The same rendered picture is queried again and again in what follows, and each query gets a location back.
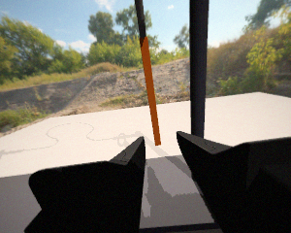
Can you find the orange bar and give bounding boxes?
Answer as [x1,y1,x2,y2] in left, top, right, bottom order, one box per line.
[135,0,161,146]

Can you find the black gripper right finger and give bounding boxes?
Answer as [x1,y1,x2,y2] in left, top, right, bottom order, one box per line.
[177,131,291,233]

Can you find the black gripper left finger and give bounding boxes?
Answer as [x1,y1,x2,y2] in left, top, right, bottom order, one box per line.
[29,136,146,233]

